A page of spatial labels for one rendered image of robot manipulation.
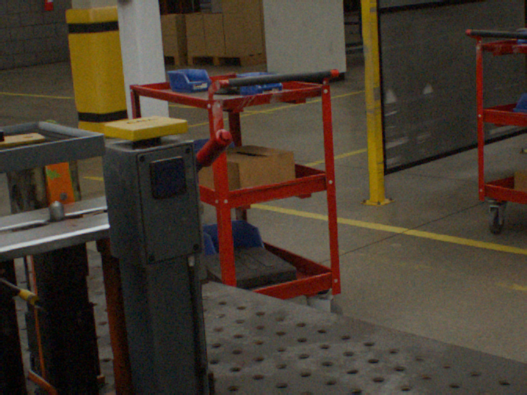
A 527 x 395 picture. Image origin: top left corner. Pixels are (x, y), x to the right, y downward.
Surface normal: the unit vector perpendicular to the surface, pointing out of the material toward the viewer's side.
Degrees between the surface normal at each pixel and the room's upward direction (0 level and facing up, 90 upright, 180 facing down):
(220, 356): 0
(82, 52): 90
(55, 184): 78
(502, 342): 0
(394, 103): 89
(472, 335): 0
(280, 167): 90
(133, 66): 90
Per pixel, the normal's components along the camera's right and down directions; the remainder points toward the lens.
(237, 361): -0.07, -0.97
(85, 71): -0.69, 0.21
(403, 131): 0.75, 0.04
